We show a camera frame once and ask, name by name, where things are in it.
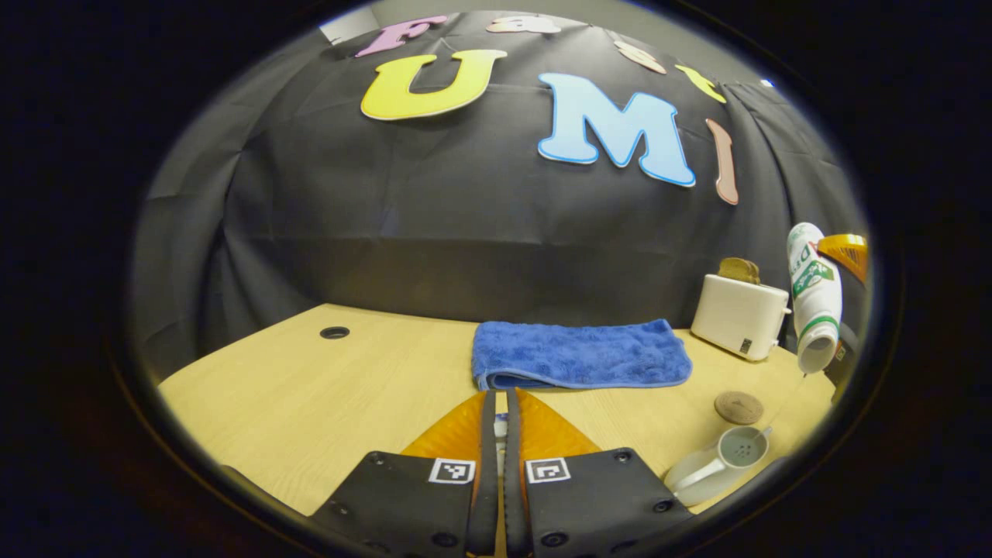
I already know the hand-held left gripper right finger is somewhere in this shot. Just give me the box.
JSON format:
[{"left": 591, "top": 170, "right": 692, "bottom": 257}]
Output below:
[{"left": 503, "top": 387, "right": 695, "bottom": 558}]

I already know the black backdrop cloth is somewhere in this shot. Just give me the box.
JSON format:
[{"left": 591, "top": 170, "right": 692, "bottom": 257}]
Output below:
[{"left": 130, "top": 9, "right": 869, "bottom": 384}]

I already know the white toaster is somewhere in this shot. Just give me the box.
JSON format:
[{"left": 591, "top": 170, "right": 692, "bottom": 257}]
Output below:
[{"left": 690, "top": 274, "right": 791, "bottom": 363}]

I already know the white green water bottle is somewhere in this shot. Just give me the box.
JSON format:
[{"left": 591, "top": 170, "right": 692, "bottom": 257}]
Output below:
[{"left": 787, "top": 222, "right": 843, "bottom": 375}]

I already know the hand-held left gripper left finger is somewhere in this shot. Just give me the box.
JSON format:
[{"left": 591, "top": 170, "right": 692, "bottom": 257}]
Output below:
[{"left": 308, "top": 390, "right": 499, "bottom": 558}]

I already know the white teacup with spout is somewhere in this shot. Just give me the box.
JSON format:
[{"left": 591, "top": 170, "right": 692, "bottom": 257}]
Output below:
[{"left": 664, "top": 425, "right": 773, "bottom": 508}]

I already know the blue towel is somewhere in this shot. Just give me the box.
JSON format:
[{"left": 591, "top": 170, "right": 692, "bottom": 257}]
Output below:
[{"left": 471, "top": 319, "right": 694, "bottom": 391}]

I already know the brown toast slice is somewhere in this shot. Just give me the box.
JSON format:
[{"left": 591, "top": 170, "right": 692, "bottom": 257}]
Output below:
[{"left": 717, "top": 257, "right": 762, "bottom": 285}]

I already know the round cork coaster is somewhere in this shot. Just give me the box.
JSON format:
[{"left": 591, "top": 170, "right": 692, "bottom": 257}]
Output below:
[{"left": 714, "top": 391, "right": 765, "bottom": 425}]

